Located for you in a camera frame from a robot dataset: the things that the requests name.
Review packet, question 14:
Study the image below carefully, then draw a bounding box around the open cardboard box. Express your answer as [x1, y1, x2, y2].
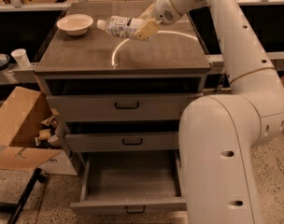
[0, 87, 79, 175]

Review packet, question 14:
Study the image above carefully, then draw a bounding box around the grey open bottom drawer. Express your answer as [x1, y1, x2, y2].
[70, 150, 186, 215]

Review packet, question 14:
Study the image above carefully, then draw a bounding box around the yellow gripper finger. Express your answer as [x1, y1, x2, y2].
[139, 5, 154, 20]
[134, 19, 160, 41]

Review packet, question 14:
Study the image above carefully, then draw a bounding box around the grey top drawer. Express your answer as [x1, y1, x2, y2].
[47, 93, 202, 122]

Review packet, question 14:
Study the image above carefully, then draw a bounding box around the white paper cup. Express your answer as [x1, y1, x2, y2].
[11, 49, 31, 68]

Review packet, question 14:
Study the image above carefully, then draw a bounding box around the grey drawer cabinet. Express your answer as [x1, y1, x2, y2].
[35, 0, 212, 217]

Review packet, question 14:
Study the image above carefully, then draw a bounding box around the black metal stand leg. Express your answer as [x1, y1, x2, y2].
[0, 168, 47, 224]

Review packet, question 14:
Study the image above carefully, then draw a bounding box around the clear plastic water bottle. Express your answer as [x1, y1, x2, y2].
[96, 16, 144, 39]

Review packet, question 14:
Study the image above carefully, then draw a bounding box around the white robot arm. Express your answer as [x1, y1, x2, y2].
[141, 0, 284, 224]

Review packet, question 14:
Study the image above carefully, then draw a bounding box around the white ceramic bowl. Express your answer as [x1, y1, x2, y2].
[56, 14, 93, 36]

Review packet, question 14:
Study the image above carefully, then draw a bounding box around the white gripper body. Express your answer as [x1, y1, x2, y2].
[152, 0, 182, 25]

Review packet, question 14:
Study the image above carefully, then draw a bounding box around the dark round plate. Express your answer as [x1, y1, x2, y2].
[0, 53, 10, 71]

